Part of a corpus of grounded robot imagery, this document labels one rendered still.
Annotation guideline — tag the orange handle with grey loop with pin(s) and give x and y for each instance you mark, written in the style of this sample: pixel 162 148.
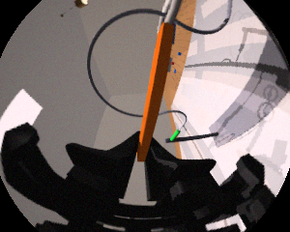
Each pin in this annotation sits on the orange handle with grey loop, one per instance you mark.
pixel 157 77

